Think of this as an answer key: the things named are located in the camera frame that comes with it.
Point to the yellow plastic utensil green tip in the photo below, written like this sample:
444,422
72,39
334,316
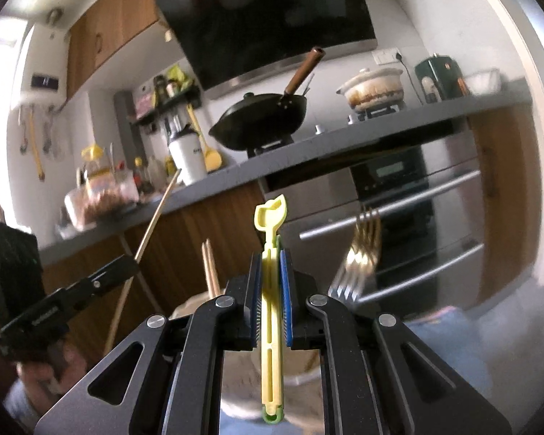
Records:
271,362

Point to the white water heater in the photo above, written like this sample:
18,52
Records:
41,68

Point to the pink packet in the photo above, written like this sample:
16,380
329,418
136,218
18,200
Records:
144,102

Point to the silver metal fork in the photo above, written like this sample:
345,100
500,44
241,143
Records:
344,286

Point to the green kitchen appliance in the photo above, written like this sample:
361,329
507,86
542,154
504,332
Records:
439,79

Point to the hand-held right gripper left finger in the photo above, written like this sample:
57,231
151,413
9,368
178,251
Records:
255,299

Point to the white floral ceramic utensil holder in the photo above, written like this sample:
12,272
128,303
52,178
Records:
186,307

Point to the oil bottle yellow cap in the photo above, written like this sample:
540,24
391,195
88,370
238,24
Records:
95,163

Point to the grey kitchen countertop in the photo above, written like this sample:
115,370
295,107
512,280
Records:
344,138

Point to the white bowl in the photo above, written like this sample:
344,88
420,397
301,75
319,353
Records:
483,81

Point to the white wall outlet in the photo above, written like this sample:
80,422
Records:
387,55

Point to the yellow green packet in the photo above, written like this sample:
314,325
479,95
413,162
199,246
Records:
181,77

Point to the wooden upper cabinet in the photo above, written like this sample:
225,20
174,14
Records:
118,27

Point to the person's left hand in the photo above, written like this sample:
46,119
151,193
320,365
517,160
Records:
50,371

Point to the black range hood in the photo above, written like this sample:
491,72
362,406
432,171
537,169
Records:
272,22

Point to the black wall rack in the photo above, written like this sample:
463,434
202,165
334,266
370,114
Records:
163,111

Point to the white tumbler black lid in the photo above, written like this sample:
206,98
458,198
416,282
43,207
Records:
188,161

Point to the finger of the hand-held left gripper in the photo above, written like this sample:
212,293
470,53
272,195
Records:
99,283
118,263

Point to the small spice jar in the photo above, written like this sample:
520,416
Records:
171,88

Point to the dark sauce bottle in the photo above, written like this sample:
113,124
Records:
159,88

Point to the stainless steel built-in oven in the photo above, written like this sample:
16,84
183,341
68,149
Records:
390,199

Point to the person's left forearm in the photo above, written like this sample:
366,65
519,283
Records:
22,405

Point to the clear plastic food container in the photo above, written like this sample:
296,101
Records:
99,204

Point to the white stained clay pot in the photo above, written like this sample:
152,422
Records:
374,90

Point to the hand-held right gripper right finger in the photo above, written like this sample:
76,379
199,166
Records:
286,299

